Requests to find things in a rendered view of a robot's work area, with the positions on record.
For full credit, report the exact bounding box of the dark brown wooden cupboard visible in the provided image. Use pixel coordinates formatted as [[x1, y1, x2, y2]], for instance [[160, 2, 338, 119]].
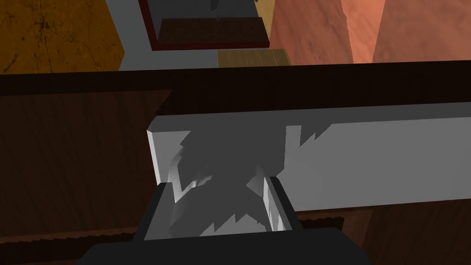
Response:
[[0, 60, 471, 265]]

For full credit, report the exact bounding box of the grey bar handle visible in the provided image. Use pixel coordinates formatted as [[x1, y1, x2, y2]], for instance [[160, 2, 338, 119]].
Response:
[[146, 103, 471, 236]]

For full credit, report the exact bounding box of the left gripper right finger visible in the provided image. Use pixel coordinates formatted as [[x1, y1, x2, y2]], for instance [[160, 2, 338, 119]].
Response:
[[263, 175, 304, 233]]

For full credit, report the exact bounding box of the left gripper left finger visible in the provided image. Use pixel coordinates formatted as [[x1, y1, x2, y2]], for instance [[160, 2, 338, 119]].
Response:
[[133, 181, 176, 242]]

